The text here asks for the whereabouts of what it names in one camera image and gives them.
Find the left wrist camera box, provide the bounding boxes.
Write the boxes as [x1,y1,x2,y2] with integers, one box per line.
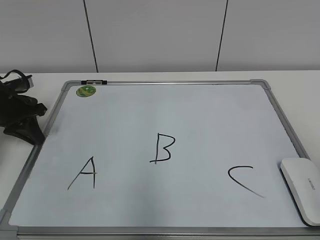
[4,75,34,93]

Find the green round magnet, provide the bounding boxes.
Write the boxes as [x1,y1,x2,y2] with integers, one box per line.
[76,85,97,98]

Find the white aluminium-framed whiteboard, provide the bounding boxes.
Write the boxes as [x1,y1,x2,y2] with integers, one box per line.
[0,79,320,240]

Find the white rectangular board eraser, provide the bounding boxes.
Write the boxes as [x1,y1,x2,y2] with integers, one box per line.
[280,158,320,227]

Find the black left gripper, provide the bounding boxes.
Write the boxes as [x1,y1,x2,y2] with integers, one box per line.
[0,81,48,145]

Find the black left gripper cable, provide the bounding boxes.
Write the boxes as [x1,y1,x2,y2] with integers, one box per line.
[0,69,28,83]

